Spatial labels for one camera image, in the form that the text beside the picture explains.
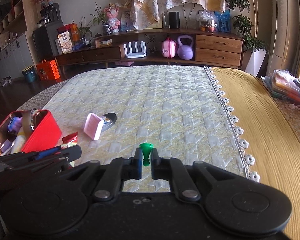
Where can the black mini fridge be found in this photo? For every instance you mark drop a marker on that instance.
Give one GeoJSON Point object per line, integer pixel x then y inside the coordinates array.
{"type": "Point", "coordinates": [44, 39]}

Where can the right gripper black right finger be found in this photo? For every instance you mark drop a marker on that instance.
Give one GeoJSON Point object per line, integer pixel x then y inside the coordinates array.
{"type": "Point", "coordinates": [156, 170]}

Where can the pink toy case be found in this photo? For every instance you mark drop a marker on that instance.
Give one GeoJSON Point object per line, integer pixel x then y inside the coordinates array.
{"type": "Point", "coordinates": [169, 48]}

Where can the bag of fruit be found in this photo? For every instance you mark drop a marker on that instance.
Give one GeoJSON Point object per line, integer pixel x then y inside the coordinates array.
{"type": "Point", "coordinates": [206, 21]}

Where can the quilted cream table mat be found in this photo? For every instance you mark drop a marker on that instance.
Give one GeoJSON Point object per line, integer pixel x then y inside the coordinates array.
{"type": "Point", "coordinates": [183, 111]}

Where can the white yellow lotion bottle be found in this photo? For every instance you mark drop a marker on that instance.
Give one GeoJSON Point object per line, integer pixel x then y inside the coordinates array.
{"type": "Point", "coordinates": [19, 141]}

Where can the black cylinder speaker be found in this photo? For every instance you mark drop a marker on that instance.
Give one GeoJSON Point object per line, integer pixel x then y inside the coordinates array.
{"type": "Point", "coordinates": [174, 20]}

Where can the potted green tree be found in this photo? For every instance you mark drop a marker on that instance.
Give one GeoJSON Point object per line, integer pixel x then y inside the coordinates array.
{"type": "Point", "coordinates": [247, 25]}

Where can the orange gift bag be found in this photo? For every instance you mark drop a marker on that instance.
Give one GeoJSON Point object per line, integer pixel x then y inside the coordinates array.
{"type": "Point", "coordinates": [48, 70]}

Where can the gold round tin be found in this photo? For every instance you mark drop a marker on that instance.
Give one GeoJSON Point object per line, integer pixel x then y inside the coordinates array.
{"type": "Point", "coordinates": [31, 120]}

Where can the red metal tin box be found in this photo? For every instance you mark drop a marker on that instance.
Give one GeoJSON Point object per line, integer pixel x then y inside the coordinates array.
{"type": "Point", "coordinates": [45, 136]}

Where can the green plastic push pin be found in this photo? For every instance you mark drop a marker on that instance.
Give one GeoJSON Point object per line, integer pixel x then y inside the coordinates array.
{"type": "Point", "coordinates": [146, 151]}

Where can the stack of colourful folders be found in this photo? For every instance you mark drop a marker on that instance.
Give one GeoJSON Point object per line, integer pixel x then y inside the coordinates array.
{"type": "Point", "coordinates": [283, 85]}

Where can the red white snack packet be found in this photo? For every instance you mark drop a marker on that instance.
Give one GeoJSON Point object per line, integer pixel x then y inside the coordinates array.
{"type": "Point", "coordinates": [69, 140]}

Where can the cereal box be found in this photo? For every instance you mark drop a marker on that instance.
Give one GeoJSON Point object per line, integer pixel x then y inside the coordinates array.
{"type": "Point", "coordinates": [65, 42]}

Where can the purple monster toy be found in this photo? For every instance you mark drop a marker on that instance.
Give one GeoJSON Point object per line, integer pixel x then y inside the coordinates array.
{"type": "Point", "coordinates": [15, 125]}

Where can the purple kettlebell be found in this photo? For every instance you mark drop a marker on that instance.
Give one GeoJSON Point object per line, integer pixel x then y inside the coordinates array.
{"type": "Point", "coordinates": [185, 52]}

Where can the teal waste bin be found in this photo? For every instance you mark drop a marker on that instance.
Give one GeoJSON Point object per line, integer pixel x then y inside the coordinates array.
{"type": "Point", "coordinates": [29, 74]}

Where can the wooden TV cabinet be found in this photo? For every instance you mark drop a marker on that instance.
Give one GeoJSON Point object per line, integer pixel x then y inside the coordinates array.
{"type": "Point", "coordinates": [212, 49]}

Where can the white wifi router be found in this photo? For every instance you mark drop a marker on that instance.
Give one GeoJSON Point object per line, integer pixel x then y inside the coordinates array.
{"type": "Point", "coordinates": [135, 50]}

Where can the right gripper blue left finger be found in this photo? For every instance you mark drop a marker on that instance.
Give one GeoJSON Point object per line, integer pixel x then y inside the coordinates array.
{"type": "Point", "coordinates": [137, 164]}

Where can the pink doll figure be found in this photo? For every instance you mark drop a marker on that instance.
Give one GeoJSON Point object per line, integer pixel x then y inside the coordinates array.
{"type": "Point", "coordinates": [111, 13]}

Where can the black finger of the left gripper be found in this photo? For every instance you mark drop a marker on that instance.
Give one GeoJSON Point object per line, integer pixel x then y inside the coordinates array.
{"type": "Point", "coordinates": [71, 153]}

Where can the pink sticky note pad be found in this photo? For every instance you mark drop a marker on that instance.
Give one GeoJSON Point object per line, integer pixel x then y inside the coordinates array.
{"type": "Point", "coordinates": [93, 126]}

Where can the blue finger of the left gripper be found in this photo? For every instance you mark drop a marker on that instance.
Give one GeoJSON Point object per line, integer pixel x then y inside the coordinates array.
{"type": "Point", "coordinates": [48, 152]}

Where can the blue gift bag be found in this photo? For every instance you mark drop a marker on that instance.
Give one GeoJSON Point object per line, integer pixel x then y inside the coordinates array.
{"type": "Point", "coordinates": [223, 21]}

